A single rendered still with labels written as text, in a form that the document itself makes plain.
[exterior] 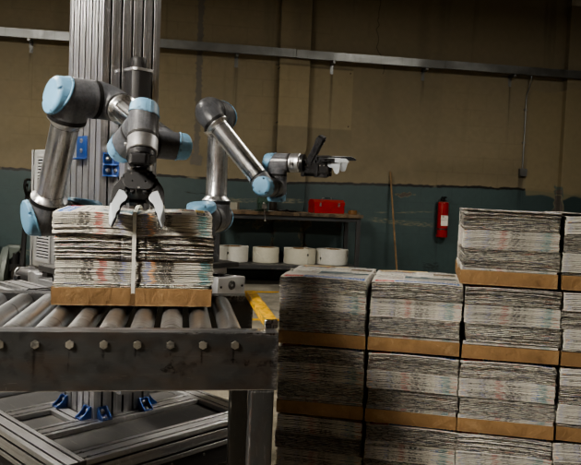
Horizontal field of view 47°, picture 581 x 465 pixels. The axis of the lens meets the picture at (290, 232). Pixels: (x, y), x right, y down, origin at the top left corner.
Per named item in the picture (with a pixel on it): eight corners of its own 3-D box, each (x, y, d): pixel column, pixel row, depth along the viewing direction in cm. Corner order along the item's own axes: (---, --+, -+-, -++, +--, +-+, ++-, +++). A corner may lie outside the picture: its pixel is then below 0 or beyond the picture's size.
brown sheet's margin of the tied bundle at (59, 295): (128, 287, 189) (128, 272, 188) (119, 305, 160) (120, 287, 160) (69, 286, 186) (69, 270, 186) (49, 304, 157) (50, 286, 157)
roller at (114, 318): (137, 305, 184) (127, 290, 183) (123, 343, 138) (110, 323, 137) (122, 315, 184) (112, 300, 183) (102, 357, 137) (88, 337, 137)
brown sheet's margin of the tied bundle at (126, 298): (150, 288, 189) (150, 272, 189) (145, 305, 161) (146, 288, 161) (128, 287, 188) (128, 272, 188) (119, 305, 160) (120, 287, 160)
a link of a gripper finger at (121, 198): (112, 236, 156) (133, 206, 160) (111, 224, 151) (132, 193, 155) (100, 231, 156) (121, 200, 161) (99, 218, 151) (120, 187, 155)
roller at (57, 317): (85, 311, 182) (85, 292, 182) (52, 351, 136) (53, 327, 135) (65, 311, 181) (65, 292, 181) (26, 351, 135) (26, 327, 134)
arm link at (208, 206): (179, 235, 260) (180, 200, 259) (195, 233, 273) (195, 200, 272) (207, 236, 256) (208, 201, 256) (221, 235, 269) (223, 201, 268)
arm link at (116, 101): (118, 115, 220) (189, 172, 186) (86, 112, 213) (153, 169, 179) (124, 81, 216) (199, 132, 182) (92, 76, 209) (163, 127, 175)
